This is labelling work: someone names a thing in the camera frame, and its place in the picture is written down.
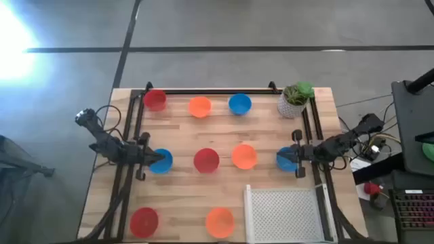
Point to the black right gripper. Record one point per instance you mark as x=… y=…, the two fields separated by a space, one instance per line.
x=301 y=154

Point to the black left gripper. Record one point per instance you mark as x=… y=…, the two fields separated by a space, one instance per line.
x=141 y=157

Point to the blue plastic mini bowl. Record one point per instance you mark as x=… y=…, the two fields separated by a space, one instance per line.
x=240 y=104
x=286 y=167
x=166 y=166

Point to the orange plastic mini bowl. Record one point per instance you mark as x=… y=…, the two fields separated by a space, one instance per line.
x=220 y=223
x=244 y=157
x=199 y=107

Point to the red plastic mini bowl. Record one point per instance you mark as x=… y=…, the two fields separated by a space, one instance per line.
x=206 y=160
x=144 y=223
x=155 y=100

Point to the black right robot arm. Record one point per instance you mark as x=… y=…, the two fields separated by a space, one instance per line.
x=342 y=142

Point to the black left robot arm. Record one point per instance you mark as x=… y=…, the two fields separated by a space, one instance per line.
x=101 y=139

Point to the succulent in white patterned pot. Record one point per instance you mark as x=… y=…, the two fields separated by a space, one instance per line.
x=291 y=106

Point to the white perforated metal tray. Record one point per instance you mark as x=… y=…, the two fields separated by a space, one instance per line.
x=288 y=217

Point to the white paper sheet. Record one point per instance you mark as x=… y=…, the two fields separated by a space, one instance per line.
x=359 y=164

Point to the black power box white plug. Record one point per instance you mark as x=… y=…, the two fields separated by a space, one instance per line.
x=373 y=149

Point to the small red object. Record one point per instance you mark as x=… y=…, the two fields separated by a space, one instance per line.
x=371 y=188

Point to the black side desk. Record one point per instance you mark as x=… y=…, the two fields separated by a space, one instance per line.
x=410 y=128

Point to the black metal stand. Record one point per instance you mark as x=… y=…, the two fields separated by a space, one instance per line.
x=27 y=166

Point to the backlit black keyboard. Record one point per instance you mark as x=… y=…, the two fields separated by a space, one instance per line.
x=413 y=210

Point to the green round object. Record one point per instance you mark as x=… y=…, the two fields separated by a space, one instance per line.
x=429 y=152

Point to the black metal pole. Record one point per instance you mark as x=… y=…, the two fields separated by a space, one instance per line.
x=420 y=82

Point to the black aluminium table frame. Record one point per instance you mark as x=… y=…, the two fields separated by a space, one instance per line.
x=210 y=91

